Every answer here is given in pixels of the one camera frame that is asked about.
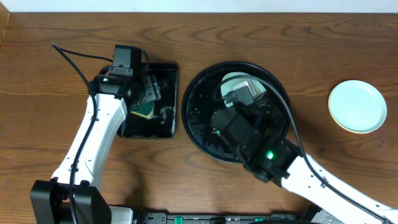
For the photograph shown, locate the green yellow sponge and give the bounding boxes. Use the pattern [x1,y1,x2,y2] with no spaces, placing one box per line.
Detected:
[130,101,154,119]

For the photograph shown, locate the yellow plate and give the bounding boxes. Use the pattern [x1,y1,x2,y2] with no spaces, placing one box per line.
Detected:
[329,108,358,134]

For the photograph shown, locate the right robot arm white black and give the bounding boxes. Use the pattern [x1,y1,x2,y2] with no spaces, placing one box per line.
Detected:
[211,108,397,223]

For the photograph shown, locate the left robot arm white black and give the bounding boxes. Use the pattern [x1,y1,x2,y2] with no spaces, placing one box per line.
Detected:
[30,75,161,223]

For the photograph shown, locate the black rectangular tray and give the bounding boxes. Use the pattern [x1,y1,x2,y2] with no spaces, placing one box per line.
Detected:
[118,63,178,139]

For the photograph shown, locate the black round tray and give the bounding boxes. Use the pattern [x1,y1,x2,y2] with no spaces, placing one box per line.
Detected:
[182,61,290,163]

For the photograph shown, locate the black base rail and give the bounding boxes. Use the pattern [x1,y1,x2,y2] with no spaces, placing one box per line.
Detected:
[108,205,312,224]

